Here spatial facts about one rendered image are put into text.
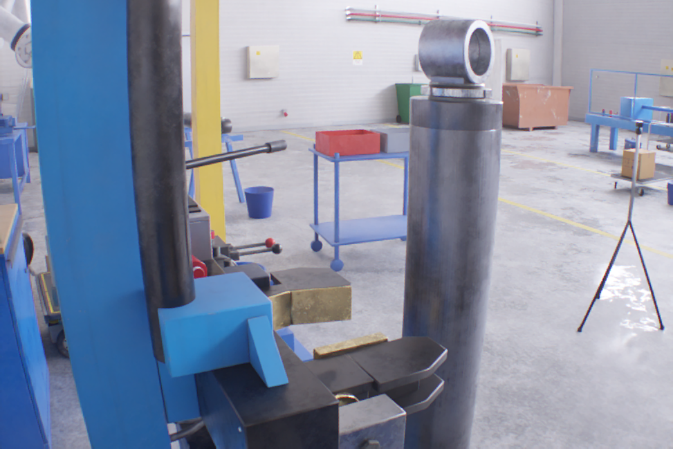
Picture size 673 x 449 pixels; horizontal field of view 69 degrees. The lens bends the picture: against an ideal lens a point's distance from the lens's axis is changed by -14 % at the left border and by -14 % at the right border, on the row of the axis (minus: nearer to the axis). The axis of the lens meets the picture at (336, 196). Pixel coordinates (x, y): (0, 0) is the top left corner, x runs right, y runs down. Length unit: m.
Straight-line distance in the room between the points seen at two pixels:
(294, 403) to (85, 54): 0.62
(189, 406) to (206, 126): 2.68
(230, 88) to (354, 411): 11.45
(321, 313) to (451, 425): 0.45
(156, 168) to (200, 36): 2.80
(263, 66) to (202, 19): 8.67
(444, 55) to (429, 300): 0.55
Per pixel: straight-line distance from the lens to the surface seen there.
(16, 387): 2.42
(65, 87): 0.93
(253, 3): 12.42
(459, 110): 1.20
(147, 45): 0.82
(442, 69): 1.25
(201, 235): 1.38
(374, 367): 1.07
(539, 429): 2.65
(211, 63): 3.61
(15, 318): 2.28
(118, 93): 0.93
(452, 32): 1.24
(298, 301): 1.41
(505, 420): 2.67
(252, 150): 1.30
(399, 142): 4.30
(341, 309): 1.44
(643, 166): 7.66
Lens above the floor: 1.56
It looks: 14 degrees down
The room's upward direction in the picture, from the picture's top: straight up
